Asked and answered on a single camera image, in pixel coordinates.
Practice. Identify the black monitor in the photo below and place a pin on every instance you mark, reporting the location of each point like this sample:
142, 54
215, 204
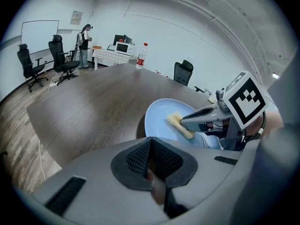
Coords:
118, 38

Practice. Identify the plain cream cup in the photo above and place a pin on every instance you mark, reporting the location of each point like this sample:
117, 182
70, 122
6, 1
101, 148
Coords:
212, 99

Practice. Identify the white power strip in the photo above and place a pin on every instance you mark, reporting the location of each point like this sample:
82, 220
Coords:
53, 84

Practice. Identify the black office chair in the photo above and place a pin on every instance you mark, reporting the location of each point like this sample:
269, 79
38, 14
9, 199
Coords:
24, 62
182, 75
58, 53

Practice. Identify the beige wall panel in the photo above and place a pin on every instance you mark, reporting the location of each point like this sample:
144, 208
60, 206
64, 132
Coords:
76, 17

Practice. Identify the person's right forearm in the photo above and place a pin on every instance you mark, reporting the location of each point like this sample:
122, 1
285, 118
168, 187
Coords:
272, 123

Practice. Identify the ceiling light panel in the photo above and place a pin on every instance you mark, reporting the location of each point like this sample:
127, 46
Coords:
275, 75

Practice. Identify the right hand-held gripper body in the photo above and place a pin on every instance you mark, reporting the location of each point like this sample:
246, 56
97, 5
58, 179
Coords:
246, 102

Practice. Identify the yellow sponge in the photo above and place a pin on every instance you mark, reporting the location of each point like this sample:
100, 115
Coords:
172, 118

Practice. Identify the red label water bottle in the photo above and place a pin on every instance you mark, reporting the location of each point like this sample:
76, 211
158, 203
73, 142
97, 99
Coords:
141, 57

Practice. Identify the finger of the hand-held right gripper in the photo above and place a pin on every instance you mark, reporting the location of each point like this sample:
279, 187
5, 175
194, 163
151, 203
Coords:
201, 116
191, 126

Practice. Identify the table with checked cloth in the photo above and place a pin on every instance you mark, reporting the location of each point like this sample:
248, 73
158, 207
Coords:
110, 56

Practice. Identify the white microwave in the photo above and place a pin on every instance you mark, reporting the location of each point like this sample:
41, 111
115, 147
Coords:
125, 48

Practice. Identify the whiteboard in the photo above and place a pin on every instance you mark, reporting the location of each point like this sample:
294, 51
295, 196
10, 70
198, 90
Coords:
38, 36

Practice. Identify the big blue plate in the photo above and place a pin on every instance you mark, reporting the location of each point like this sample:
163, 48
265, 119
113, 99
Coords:
159, 121

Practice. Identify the flat orange box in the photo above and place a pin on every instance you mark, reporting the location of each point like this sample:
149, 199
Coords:
97, 47

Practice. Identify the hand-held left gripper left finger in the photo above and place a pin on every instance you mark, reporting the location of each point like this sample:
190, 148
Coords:
93, 184

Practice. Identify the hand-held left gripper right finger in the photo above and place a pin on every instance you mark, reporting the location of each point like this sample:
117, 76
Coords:
211, 177

